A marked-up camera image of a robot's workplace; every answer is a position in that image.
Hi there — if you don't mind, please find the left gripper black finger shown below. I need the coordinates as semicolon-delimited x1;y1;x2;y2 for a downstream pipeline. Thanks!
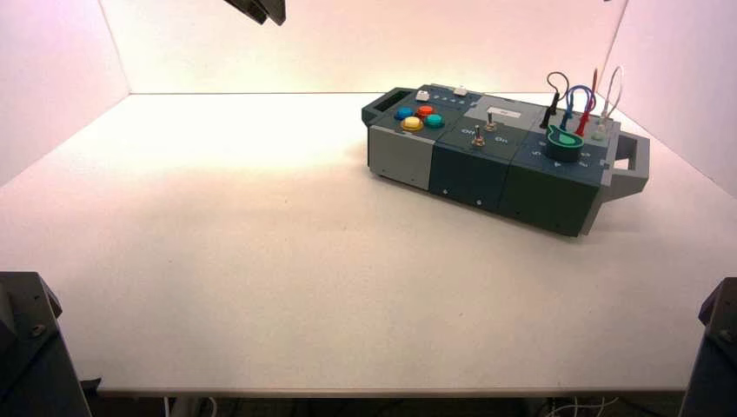
256;0;287;26
224;0;270;26

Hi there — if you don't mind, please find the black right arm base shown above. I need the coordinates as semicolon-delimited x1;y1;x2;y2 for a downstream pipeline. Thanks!
679;277;737;417

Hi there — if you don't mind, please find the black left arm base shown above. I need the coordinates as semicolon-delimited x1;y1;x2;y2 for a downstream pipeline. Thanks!
0;271;103;417

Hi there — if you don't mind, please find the blue grey control box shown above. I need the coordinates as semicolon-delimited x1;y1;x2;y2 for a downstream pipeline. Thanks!
361;84;652;238

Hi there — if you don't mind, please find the green rotary dial knob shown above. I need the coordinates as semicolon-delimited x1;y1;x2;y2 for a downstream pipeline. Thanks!
545;123;584;163

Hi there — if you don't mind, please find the black jumper cable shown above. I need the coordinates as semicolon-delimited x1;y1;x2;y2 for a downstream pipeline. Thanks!
539;71;571;130

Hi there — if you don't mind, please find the blue jumper cable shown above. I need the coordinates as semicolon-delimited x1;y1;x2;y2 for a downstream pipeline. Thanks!
559;84;595;132

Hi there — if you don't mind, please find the red jumper cable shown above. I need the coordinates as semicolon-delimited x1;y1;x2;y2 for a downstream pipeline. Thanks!
574;68;600;137

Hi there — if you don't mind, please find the white jumper cable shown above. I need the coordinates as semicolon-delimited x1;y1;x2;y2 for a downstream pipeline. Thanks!
591;64;625;142

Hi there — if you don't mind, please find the white cable under table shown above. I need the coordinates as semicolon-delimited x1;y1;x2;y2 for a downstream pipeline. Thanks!
543;397;620;417

